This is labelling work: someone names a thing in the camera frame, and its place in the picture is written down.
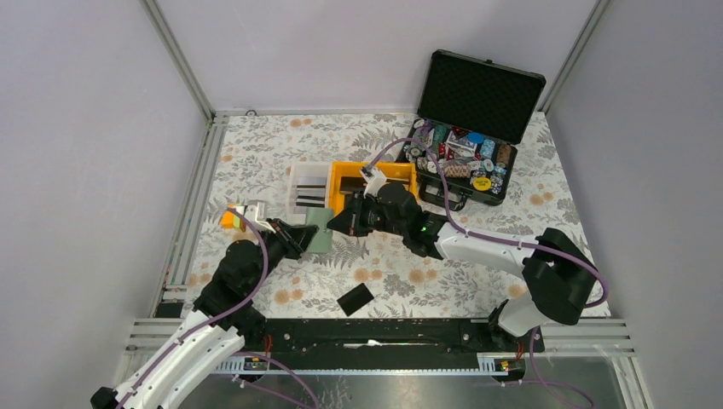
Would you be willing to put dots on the yellow double storage bin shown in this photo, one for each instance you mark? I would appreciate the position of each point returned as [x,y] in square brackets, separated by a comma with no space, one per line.
[345,178]

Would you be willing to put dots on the black credit card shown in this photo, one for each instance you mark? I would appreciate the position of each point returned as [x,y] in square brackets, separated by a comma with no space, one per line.
[355,299]

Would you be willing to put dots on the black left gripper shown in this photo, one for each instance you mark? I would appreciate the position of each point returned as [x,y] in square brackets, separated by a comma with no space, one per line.
[295,239]

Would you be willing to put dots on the white storage bin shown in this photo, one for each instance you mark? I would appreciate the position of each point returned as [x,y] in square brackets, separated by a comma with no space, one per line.
[302,169]

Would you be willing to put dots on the orange poker chip stack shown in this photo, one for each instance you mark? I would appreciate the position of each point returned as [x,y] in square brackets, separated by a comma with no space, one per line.
[457,171]

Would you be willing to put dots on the yellow big blind chip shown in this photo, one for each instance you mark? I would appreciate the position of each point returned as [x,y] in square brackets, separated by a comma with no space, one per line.
[481,183]

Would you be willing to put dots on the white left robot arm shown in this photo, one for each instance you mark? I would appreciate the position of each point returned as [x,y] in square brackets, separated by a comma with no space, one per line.
[195,348]

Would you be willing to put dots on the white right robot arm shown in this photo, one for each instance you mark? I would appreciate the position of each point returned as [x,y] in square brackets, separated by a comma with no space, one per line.
[559,278]

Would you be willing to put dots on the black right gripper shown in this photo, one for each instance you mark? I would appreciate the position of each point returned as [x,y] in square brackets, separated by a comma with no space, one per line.
[350,221]

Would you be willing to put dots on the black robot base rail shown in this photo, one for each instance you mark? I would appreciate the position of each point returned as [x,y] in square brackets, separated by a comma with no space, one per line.
[383,345]

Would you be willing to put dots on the black poker chip case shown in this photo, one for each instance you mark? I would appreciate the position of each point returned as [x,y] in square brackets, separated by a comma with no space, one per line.
[471,112]

